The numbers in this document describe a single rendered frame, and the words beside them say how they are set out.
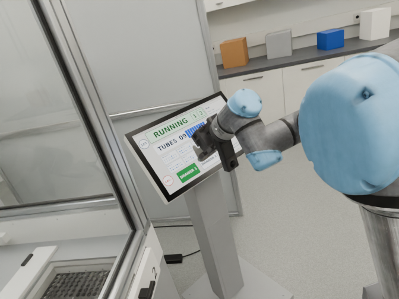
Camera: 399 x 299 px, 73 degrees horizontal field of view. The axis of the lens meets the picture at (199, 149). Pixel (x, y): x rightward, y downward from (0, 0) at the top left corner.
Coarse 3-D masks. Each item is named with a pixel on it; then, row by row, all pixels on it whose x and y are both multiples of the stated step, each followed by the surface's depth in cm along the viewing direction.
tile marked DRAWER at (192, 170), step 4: (192, 164) 107; (184, 168) 105; (188, 168) 106; (192, 168) 106; (196, 168) 107; (180, 172) 104; (184, 172) 104; (188, 172) 105; (192, 172) 106; (196, 172) 106; (200, 172) 107; (180, 176) 103; (184, 176) 104; (188, 176) 104; (192, 176) 105; (180, 180) 103; (184, 180) 103
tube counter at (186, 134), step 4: (204, 120) 117; (196, 124) 115; (200, 124) 116; (188, 128) 113; (192, 128) 114; (196, 128) 114; (180, 132) 111; (184, 132) 112; (188, 132) 112; (192, 132) 113; (180, 136) 110; (184, 136) 111; (188, 136) 111; (180, 140) 110; (184, 140) 110
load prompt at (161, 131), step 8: (192, 112) 117; (200, 112) 118; (176, 120) 113; (184, 120) 114; (192, 120) 115; (160, 128) 109; (168, 128) 110; (176, 128) 111; (152, 136) 106; (160, 136) 107
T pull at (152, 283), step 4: (152, 284) 74; (144, 288) 73; (148, 288) 73; (152, 288) 73; (140, 292) 72; (144, 292) 72; (148, 292) 72; (152, 292) 72; (140, 296) 72; (144, 296) 71; (148, 296) 71
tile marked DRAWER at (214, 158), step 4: (212, 156) 112; (216, 156) 112; (208, 160) 110; (212, 160) 111; (216, 160) 111; (200, 164) 108; (204, 164) 109; (208, 164) 109; (212, 164) 110; (204, 168) 108
